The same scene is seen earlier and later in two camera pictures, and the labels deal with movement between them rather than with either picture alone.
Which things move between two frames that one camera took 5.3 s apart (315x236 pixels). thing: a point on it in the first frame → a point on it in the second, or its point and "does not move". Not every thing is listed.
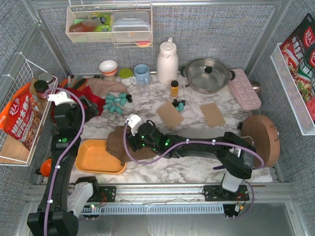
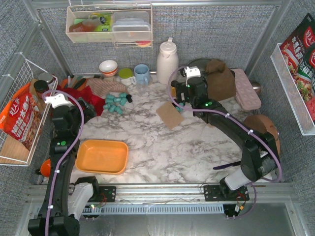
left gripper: x=88 y=108 does not move
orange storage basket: x=92 y=158 does not move
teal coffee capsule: x=106 y=106 does not move
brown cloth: x=115 y=146 → x=221 y=80
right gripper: x=133 y=141 → x=179 y=93
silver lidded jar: x=47 y=77 does not move
